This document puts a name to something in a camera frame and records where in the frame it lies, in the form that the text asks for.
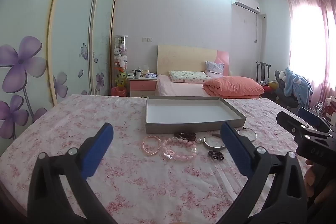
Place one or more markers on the person's right hand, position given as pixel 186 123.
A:
pixel 311 176

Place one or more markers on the grey cardboard tray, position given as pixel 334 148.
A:
pixel 191 111

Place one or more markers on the pink floral tablecloth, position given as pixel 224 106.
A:
pixel 136 187

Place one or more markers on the red yellow toy pile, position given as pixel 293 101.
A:
pixel 270 86

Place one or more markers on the lavender pillow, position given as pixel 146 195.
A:
pixel 214 67

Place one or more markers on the beige pink headboard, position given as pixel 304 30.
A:
pixel 183 58

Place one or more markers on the pink curtain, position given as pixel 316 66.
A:
pixel 325 43

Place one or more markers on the grey office chair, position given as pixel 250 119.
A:
pixel 279 94

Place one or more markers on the blue plush garment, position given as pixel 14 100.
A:
pixel 298 87

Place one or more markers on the pink bed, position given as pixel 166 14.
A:
pixel 181 87

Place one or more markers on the red lined trash bin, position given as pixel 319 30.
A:
pixel 118 92

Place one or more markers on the floral sliding door wardrobe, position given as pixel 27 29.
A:
pixel 73 29

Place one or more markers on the air conditioner pipe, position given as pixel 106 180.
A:
pixel 256 29

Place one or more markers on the folded salmon quilt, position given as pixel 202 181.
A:
pixel 233 86

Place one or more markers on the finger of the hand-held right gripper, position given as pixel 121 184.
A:
pixel 290 124
pixel 312 117

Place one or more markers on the pink white nightstand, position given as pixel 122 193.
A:
pixel 141 86

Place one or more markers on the white air conditioner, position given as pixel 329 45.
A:
pixel 245 2

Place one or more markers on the clear plush toy display tube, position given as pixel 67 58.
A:
pixel 121 61

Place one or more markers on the thin silver bangle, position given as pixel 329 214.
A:
pixel 252 134

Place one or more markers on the thick silver bangle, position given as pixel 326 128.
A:
pixel 214 146

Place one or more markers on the floral print pillow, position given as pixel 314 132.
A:
pixel 187 76

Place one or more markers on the blue folded cloth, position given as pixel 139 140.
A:
pixel 151 76

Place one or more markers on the white wall switch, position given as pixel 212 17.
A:
pixel 147 39

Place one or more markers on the dark wooden chair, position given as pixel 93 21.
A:
pixel 263 70

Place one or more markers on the white mug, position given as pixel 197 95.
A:
pixel 138 74

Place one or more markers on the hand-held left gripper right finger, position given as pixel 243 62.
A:
pixel 236 150

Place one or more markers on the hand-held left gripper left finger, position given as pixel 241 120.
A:
pixel 98 150

